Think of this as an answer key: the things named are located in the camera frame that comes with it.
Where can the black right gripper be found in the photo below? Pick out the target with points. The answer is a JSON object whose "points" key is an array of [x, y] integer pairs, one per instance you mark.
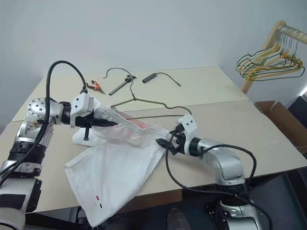
{"points": [[178, 143]]}

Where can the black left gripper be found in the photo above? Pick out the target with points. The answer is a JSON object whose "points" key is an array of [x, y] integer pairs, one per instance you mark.
{"points": [[85, 121]]}

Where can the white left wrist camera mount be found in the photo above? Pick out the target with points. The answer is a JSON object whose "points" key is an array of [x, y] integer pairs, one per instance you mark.
{"points": [[81, 103]]}

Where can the open brown cardboard box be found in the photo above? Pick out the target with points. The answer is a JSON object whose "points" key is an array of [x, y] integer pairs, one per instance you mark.
{"points": [[283, 119]]}

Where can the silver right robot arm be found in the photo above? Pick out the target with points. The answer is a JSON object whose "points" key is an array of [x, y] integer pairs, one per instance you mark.
{"points": [[223, 155]]}

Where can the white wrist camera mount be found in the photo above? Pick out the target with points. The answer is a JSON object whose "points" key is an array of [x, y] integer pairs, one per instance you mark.
{"points": [[81, 103], [189, 127]]}

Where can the black caliper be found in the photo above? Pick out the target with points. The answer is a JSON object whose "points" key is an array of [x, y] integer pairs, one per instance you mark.
{"points": [[117, 89]]}

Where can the wooden clothes rack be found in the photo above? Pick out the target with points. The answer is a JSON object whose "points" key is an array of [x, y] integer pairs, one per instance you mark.
{"points": [[248, 87]]}

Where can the white shorts garment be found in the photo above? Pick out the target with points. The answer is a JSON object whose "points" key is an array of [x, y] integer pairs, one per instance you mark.
{"points": [[115, 163]]}

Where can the black case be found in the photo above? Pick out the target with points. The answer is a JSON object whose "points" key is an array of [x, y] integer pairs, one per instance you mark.
{"points": [[298, 107]]}

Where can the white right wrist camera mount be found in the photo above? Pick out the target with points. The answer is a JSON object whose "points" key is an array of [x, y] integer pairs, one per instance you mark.
{"points": [[189, 127]]}

